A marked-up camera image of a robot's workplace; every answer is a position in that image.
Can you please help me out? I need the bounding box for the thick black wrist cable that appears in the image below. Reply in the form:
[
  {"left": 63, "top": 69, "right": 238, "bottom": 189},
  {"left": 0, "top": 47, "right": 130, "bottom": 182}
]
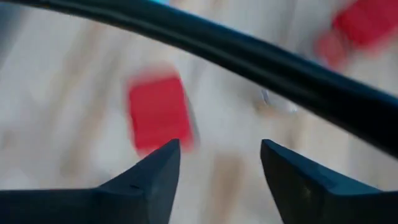
[{"left": 0, "top": 0, "right": 398, "bottom": 159}]

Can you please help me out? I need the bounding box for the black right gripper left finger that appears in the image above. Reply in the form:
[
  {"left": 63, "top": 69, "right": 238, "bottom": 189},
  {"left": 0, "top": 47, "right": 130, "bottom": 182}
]
[{"left": 0, "top": 139, "right": 182, "bottom": 224}]

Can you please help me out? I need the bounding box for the red lid paprika tin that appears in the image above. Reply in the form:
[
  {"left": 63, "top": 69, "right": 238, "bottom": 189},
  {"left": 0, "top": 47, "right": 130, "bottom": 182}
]
[
  {"left": 314, "top": 0, "right": 398, "bottom": 68},
  {"left": 126, "top": 70, "right": 196, "bottom": 155}
]

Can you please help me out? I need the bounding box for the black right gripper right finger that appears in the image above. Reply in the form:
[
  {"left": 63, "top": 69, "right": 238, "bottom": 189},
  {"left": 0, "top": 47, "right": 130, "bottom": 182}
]
[{"left": 260, "top": 139, "right": 398, "bottom": 224}]

